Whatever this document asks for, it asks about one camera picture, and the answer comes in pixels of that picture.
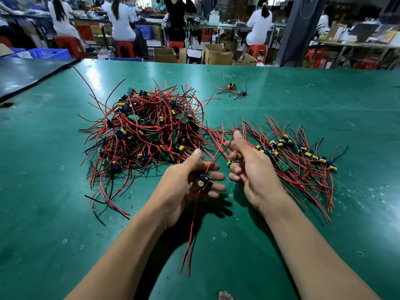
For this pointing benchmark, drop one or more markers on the person's right hand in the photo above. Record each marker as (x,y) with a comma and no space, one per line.
(256,178)

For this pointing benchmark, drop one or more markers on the person's left hand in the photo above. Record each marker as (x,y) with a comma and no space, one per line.
(175,190)

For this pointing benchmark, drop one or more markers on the person's right thumb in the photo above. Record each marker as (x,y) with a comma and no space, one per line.
(242,143)

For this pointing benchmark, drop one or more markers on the person's left little finger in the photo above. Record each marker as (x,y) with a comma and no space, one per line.
(213,194)

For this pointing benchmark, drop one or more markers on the person's left middle finger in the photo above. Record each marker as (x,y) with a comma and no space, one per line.
(217,176)

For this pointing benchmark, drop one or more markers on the person's left thumb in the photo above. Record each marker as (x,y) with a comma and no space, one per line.
(193,159)

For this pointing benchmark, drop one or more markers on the person's left forearm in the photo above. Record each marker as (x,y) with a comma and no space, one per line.
(125,256)

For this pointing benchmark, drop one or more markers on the person's right forearm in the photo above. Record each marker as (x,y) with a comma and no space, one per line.
(309,253)

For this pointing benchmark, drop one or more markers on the brown cardboard box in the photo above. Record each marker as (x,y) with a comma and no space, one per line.
(335,32)
(165,55)
(217,54)
(247,60)

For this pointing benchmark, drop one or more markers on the red plastic stool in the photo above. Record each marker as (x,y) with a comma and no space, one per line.
(367,64)
(176,45)
(257,51)
(71,46)
(126,49)
(318,59)

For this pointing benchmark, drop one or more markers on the dark grey pillar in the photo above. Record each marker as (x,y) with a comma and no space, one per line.
(300,31)

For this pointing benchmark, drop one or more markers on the white plastic jug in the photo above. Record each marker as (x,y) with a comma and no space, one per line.
(214,18)

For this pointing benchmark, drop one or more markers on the blue plastic crate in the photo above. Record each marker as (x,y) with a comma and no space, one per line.
(50,54)
(144,32)

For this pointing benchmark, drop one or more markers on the cluttered work table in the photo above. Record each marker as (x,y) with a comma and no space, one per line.
(359,43)

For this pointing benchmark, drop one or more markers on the long work table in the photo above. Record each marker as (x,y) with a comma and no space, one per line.
(93,21)

